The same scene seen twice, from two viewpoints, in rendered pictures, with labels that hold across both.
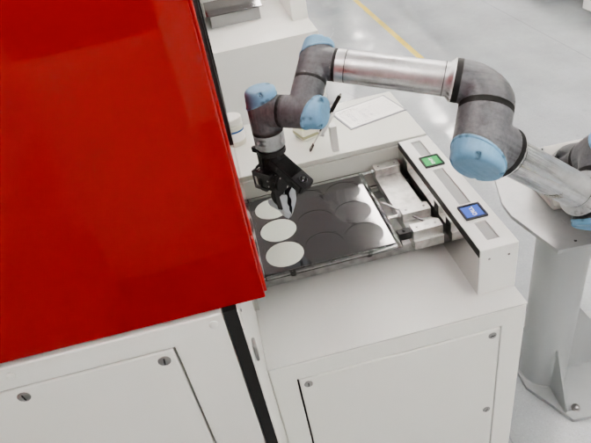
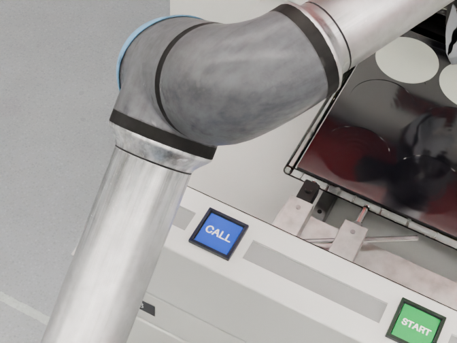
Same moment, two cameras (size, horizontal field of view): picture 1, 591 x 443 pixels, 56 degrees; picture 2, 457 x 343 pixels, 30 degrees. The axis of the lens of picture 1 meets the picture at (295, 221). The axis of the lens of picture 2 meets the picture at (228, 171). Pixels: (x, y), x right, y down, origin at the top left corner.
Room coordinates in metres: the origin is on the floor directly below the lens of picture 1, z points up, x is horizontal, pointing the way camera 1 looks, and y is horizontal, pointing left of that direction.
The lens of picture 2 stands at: (1.33, -0.94, 1.85)
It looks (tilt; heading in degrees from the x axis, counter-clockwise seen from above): 53 degrees down; 117
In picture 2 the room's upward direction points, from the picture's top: 6 degrees clockwise
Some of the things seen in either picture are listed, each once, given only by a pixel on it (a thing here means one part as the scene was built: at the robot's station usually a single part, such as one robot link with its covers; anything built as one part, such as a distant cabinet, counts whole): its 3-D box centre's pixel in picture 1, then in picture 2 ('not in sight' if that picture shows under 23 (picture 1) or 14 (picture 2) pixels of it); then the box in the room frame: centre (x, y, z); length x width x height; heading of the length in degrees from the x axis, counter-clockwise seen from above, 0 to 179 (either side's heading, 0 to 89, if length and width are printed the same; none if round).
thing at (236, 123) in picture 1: (233, 129); not in sight; (1.67, 0.14, 1.01); 0.07 x 0.07 x 0.10
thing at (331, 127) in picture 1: (327, 131); not in sight; (1.49, -0.15, 1.03); 0.06 x 0.04 x 0.13; 94
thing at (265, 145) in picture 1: (268, 140); not in sight; (1.20, 0.03, 1.19); 0.08 x 0.08 x 0.05
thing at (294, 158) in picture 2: (332, 262); (336, 88); (1.06, -0.07, 0.90); 0.37 x 0.01 x 0.01; 94
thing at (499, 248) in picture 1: (449, 206); (309, 309); (1.20, -0.42, 0.89); 0.55 x 0.09 x 0.14; 4
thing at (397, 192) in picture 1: (404, 205); (393, 287); (1.28, -0.32, 0.87); 0.36 x 0.08 x 0.03; 4
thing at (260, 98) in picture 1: (264, 109); not in sight; (1.20, 0.02, 1.27); 0.09 x 0.08 x 0.11; 60
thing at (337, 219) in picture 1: (316, 221); (449, 133); (1.24, -0.06, 0.90); 0.34 x 0.34 x 0.01; 4
